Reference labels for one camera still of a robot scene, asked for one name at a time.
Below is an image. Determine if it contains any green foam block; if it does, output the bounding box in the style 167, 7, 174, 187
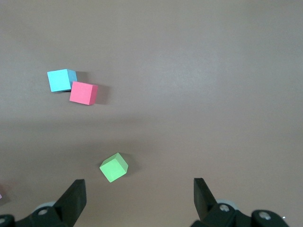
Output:
99, 152, 129, 183

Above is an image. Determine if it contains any brown table cover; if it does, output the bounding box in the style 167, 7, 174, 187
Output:
0, 0, 303, 227

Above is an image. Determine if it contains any blue foam block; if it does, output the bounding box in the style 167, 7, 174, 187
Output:
46, 69, 78, 93

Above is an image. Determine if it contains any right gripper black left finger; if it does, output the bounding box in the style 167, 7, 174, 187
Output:
0, 179, 87, 227

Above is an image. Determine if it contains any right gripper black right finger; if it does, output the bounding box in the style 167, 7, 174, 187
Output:
190, 177, 291, 227

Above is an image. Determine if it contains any red foam block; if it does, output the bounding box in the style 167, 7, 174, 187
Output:
69, 81, 99, 106

